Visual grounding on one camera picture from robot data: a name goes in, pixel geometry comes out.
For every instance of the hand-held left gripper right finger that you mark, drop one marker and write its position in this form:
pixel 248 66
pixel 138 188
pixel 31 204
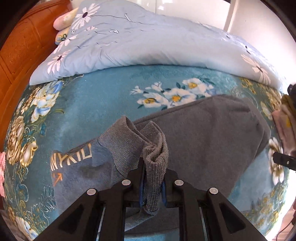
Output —
pixel 164 193

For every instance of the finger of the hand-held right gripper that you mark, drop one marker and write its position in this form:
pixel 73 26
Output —
pixel 283 160

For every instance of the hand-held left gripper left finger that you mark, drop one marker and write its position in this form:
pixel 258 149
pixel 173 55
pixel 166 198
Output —
pixel 141 185

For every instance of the grey sweatshirt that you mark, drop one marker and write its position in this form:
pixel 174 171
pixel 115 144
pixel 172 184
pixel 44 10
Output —
pixel 203 143

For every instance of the pale pink cloth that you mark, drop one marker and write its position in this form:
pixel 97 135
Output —
pixel 285 132

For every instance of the teal floral blanket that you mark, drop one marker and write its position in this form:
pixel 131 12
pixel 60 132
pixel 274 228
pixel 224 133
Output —
pixel 97 111

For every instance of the pink checked cloth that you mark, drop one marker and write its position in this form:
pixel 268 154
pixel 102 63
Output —
pixel 1 173

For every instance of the light blue daisy quilt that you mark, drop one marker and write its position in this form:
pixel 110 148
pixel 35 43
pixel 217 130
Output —
pixel 150 41

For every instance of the patterned pillow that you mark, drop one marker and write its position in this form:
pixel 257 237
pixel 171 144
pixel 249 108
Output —
pixel 60 39

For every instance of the cream pink pillow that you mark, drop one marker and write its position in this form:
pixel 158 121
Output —
pixel 65 19

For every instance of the wooden headboard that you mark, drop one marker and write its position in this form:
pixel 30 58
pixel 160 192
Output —
pixel 20 46

